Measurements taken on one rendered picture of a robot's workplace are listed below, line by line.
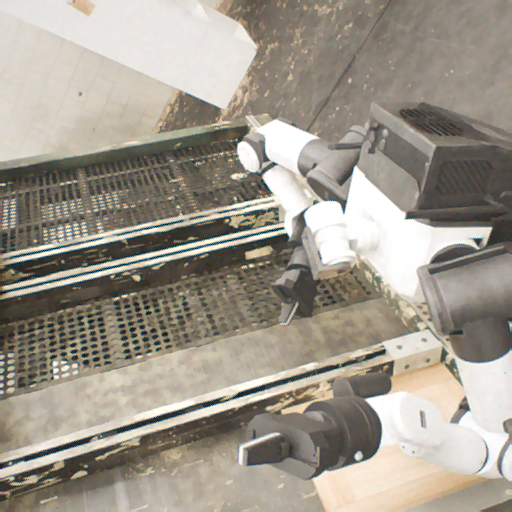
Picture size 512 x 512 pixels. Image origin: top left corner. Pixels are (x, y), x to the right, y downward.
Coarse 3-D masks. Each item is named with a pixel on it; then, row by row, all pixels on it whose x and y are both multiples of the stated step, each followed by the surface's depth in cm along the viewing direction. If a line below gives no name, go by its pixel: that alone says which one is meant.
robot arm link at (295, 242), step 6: (300, 216) 145; (300, 222) 144; (294, 228) 144; (300, 228) 142; (294, 234) 142; (300, 234) 142; (294, 240) 140; (300, 240) 141; (294, 246) 142; (300, 246) 141; (318, 252) 139
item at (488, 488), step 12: (492, 480) 113; (504, 480) 113; (456, 492) 111; (468, 492) 111; (480, 492) 111; (492, 492) 111; (504, 492) 111; (420, 504) 110; (432, 504) 110; (444, 504) 110; (456, 504) 109; (468, 504) 109; (480, 504) 109; (492, 504) 109; (504, 504) 110
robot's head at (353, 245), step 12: (324, 204) 102; (336, 204) 102; (312, 216) 102; (324, 216) 101; (336, 216) 101; (312, 228) 102; (324, 228) 101; (336, 228) 100; (348, 228) 102; (360, 228) 102; (324, 240) 100; (336, 240) 99; (348, 240) 101; (360, 240) 101; (324, 252) 100; (336, 252) 98; (348, 252) 98; (360, 252) 103
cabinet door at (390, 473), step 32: (416, 384) 136; (448, 384) 136; (448, 416) 129; (384, 448) 123; (320, 480) 117; (352, 480) 117; (384, 480) 117; (416, 480) 116; (448, 480) 116; (480, 480) 116
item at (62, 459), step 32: (352, 352) 138; (384, 352) 139; (416, 352) 137; (256, 384) 132; (288, 384) 131; (320, 384) 132; (160, 416) 127; (192, 416) 126; (224, 416) 128; (32, 448) 121; (64, 448) 123; (96, 448) 120; (128, 448) 123; (160, 448) 126; (0, 480) 117; (32, 480) 119; (64, 480) 122
